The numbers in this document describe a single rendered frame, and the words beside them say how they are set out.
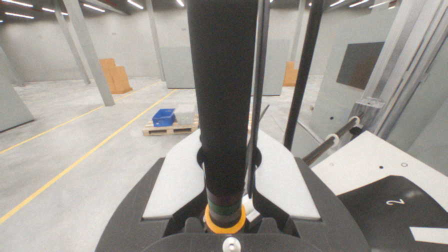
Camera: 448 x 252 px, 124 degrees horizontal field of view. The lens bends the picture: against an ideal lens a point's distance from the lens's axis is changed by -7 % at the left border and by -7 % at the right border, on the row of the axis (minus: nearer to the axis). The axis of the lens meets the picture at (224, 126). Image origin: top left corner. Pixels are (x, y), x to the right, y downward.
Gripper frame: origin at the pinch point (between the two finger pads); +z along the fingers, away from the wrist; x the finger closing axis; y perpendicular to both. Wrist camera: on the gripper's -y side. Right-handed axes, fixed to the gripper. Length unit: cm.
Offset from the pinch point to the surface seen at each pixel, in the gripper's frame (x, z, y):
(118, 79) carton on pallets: -515, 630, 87
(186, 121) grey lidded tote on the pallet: -93, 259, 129
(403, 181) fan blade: 25.4, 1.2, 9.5
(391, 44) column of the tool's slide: 55, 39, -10
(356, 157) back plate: 37.9, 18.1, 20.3
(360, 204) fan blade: 19.5, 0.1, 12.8
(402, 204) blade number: 21.6, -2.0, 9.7
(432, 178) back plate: 42.0, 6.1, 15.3
